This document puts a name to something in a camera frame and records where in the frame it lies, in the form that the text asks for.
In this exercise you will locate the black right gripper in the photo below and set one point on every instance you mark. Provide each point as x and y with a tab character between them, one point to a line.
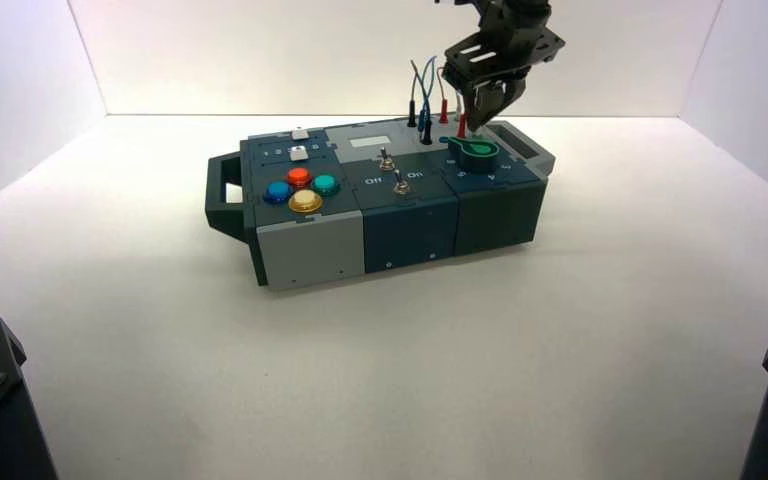
500	56

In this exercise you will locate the green rotary knob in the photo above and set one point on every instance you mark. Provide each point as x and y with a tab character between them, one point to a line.
475	154

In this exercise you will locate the small grey display screen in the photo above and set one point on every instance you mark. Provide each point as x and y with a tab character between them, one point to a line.
369	142

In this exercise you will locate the dark modular task box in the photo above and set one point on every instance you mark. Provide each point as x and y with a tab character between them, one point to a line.
410	232

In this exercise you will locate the green dome push button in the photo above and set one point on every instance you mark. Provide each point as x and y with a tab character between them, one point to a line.
325	185

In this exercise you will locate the red dome push button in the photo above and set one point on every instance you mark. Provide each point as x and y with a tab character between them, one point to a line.
298	177

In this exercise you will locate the yellow dome push button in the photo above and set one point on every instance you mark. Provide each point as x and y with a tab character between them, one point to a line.
305	201

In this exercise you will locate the blue dome push button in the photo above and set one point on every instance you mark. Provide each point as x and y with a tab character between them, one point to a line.
278	193

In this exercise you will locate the metal toggle switch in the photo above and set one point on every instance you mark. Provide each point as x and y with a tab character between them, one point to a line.
386	160
400	185

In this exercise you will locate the white square key switch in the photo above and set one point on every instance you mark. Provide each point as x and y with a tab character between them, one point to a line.
300	134
298	154

